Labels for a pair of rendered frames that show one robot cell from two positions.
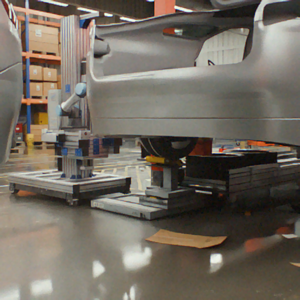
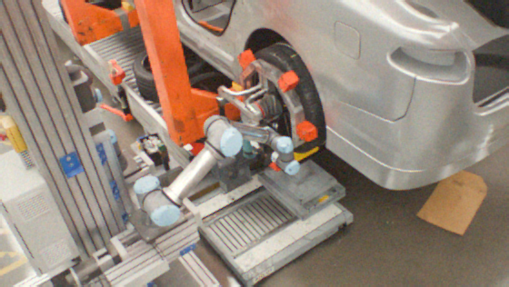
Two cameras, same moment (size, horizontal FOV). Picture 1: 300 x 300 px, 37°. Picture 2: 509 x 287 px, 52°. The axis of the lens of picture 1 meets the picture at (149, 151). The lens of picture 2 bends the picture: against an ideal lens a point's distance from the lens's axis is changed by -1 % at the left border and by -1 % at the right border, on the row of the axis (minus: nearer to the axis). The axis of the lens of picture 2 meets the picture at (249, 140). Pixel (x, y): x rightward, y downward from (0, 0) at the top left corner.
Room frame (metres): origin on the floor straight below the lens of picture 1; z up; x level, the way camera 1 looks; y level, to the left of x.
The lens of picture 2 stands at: (3.82, 2.39, 2.60)
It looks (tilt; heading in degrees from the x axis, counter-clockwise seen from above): 38 degrees down; 287
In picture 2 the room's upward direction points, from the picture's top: 8 degrees counter-clockwise
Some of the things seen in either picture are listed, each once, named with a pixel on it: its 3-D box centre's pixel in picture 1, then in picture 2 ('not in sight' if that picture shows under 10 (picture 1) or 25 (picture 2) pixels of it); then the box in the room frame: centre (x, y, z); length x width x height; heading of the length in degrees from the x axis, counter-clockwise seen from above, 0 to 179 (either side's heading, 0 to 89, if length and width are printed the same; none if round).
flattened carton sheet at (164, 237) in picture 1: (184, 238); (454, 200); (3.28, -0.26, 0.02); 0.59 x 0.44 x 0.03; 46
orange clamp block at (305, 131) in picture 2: not in sight; (305, 131); (4.18, 0.14, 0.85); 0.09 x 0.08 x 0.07; 136
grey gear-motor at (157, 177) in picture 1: (171, 180); (241, 164); (4.70, -0.23, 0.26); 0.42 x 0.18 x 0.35; 46
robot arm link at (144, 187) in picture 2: (72, 110); (149, 192); (4.81, 0.82, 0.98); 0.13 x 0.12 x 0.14; 135
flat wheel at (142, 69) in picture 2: (249, 160); (174, 70); (5.50, -1.22, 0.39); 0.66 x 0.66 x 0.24
